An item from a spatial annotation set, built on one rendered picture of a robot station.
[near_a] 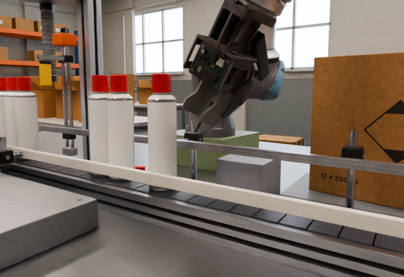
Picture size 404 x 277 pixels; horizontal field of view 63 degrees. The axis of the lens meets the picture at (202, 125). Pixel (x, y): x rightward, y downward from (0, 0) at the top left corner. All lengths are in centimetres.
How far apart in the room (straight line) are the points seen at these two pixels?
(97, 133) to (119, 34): 857
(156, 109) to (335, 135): 35
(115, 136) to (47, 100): 260
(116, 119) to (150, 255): 27
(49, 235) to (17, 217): 5
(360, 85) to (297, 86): 556
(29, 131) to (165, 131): 44
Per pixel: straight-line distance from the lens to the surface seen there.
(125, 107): 65
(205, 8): 738
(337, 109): 68
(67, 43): 92
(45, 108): 323
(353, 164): 51
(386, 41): 591
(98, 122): 69
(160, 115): 57
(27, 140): 92
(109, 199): 65
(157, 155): 58
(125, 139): 65
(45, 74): 89
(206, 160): 92
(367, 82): 67
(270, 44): 95
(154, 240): 54
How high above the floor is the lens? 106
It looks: 7 degrees down
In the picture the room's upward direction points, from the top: straight up
